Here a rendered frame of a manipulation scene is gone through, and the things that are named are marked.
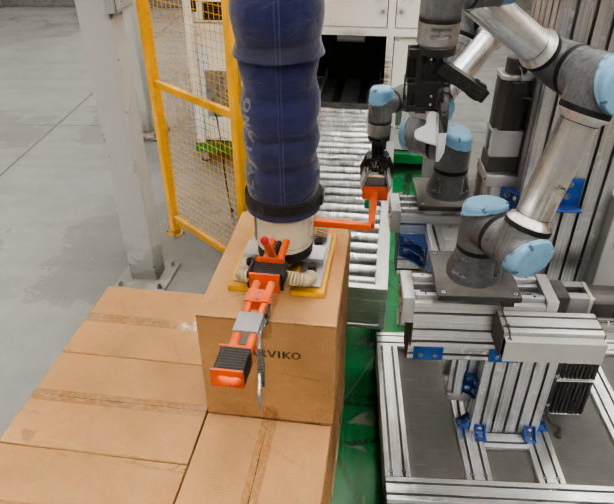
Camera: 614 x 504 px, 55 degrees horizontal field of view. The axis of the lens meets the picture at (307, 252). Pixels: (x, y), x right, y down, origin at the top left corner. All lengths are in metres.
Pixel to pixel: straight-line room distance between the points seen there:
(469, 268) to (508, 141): 0.39
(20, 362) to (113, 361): 1.05
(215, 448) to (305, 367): 0.37
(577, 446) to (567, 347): 0.83
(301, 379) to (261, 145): 0.69
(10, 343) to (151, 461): 1.62
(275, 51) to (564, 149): 0.70
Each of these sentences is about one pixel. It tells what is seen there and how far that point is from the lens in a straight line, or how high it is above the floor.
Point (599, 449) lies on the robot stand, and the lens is 2.50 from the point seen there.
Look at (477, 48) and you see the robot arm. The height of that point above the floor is 1.52.
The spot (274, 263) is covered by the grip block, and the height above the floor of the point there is 1.09.
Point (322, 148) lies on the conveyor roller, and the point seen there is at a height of 0.55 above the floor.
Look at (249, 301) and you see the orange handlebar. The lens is 1.48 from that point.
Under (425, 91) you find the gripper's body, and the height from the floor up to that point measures 1.64.
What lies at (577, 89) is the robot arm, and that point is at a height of 1.59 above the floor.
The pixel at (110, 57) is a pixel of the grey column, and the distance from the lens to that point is 2.96.
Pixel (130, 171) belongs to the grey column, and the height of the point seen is 0.70.
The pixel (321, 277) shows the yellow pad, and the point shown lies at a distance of 1.75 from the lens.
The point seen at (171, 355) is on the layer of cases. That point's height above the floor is 0.54.
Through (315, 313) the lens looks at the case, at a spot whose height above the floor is 0.94.
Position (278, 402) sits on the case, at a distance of 1.86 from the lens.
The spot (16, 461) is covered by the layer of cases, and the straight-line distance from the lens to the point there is 2.01.
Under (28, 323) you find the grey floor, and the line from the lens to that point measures 3.42.
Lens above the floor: 1.99
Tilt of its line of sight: 33 degrees down
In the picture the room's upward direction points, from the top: straight up
